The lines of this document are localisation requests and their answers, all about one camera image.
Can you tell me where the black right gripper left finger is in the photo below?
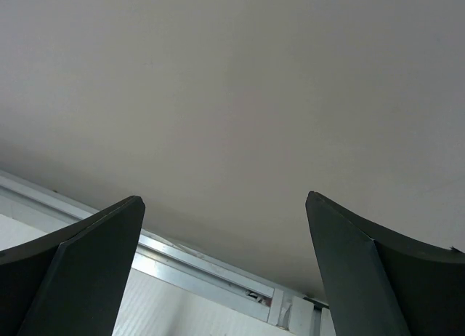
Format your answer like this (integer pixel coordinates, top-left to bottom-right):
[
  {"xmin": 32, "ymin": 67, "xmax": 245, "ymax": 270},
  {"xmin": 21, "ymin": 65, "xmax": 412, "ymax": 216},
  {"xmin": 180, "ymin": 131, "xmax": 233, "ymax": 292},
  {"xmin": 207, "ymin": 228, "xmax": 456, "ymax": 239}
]
[{"xmin": 1, "ymin": 196, "xmax": 145, "ymax": 335}]

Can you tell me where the aluminium frame rail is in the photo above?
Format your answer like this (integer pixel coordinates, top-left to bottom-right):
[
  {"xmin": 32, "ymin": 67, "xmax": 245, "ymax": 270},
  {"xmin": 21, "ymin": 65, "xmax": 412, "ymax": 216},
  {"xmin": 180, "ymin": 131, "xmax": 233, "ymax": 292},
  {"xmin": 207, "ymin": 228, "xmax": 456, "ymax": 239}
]
[{"xmin": 1, "ymin": 172, "xmax": 335, "ymax": 335}]

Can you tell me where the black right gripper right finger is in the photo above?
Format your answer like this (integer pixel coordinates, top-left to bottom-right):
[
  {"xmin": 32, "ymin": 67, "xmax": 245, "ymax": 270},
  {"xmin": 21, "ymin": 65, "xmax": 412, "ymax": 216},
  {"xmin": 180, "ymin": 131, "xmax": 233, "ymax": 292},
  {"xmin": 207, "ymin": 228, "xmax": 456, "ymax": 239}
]
[{"xmin": 305, "ymin": 191, "xmax": 464, "ymax": 335}]

